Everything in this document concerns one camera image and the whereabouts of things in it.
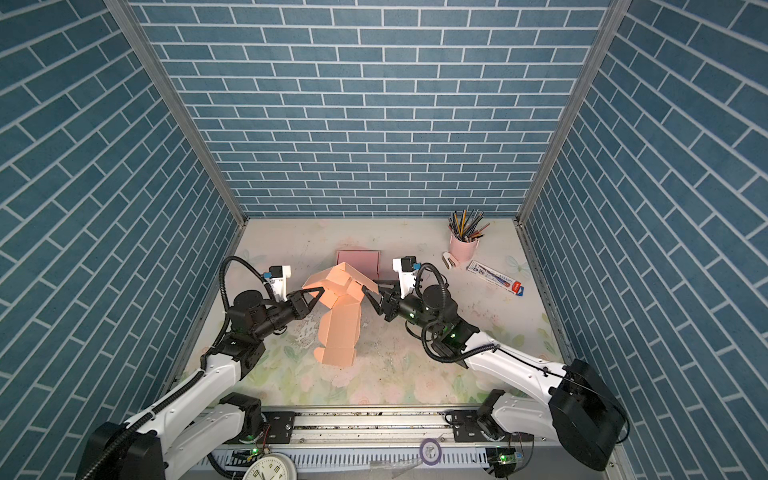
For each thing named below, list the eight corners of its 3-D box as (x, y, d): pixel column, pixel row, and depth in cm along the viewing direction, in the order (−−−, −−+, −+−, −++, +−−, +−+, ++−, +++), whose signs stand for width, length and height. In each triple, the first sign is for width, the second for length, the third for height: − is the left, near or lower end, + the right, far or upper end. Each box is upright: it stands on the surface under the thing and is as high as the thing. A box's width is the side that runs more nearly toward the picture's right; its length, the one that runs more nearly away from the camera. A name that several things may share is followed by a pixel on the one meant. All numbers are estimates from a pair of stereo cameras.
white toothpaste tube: (464, 269, 108) (465, 266, 107) (469, 262, 111) (470, 259, 109) (521, 297, 101) (523, 294, 99) (525, 289, 103) (527, 286, 102)
